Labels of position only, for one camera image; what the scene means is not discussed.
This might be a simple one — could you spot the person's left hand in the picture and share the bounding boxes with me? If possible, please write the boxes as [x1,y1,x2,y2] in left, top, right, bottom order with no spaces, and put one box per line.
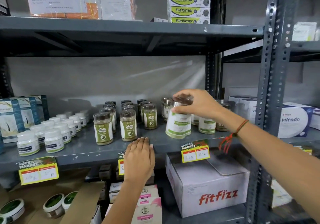
[124,137,156,183]

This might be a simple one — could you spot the person's right hand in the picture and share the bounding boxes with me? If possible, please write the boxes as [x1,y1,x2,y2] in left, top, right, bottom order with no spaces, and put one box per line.
[172,89,235,133]

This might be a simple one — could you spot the person's right forearm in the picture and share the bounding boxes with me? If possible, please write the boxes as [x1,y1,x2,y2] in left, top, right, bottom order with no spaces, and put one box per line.
[231,111,320,223]

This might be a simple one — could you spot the person's left forearm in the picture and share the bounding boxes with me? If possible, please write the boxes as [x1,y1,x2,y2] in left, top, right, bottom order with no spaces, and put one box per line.
[102,180,151,224]

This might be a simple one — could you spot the group of brown-lid green jars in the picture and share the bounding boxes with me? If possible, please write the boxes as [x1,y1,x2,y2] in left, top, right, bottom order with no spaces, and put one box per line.
[93,100,158,146]

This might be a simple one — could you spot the yellow shelf price tag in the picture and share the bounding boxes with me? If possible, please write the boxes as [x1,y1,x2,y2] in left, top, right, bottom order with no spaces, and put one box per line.
[117,151,131,176]
[181,139,211,163]
[16,156,59,186]
[289,142,313,156]

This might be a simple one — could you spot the small dark box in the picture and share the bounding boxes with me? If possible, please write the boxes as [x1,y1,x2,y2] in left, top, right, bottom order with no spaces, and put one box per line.
[98,164,112,181]

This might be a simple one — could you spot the pink white product box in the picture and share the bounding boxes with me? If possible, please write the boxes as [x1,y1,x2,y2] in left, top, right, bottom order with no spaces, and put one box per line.
[138,185,160,200]
[131,197,163,224]

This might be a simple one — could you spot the small white product box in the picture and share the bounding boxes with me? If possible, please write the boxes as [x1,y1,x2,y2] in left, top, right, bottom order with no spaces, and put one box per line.
[109,181,125,203]

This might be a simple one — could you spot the red thread wristband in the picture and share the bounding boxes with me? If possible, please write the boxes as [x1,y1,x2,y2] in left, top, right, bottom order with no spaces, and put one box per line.
[218,119,250,154]

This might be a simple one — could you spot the white carton with red lettering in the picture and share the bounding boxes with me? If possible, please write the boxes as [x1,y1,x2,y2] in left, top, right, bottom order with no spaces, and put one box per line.
[165,152,251,218]

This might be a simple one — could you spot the group of white pill bottles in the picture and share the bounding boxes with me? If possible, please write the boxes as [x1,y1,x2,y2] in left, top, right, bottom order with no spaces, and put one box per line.
[16,110,90,157]

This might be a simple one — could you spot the green-lid white jar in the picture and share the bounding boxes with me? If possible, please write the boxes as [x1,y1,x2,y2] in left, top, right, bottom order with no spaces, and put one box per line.
[62,191,78,211]
[0,198,25,223]
[42,194,66,219]

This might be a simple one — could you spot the green white medicine box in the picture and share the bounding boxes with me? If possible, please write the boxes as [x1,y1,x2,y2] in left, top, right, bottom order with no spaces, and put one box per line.
[171,17,211,24]
[170,6,212,18]
[169,0,212,7]

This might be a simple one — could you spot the grey metal shelving rack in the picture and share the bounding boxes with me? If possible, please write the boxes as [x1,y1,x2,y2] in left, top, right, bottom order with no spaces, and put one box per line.
[0,0,302,224]
[220,0,320,224]

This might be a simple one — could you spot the blue white hair product box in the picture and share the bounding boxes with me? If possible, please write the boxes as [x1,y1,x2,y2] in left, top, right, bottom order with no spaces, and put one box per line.
[0,98,26,144]
[15,97,38,130]
[32,95,50,121]

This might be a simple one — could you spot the large white blue box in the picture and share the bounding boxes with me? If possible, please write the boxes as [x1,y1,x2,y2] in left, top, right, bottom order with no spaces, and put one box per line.
[277,102,320,138]

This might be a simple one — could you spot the brown cardboard box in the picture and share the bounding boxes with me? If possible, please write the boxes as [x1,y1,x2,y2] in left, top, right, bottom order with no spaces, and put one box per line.
[0,168,106,224]

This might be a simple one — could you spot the small white green box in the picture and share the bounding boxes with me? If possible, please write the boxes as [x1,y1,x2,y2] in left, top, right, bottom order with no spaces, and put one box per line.
[292,21,318,41]

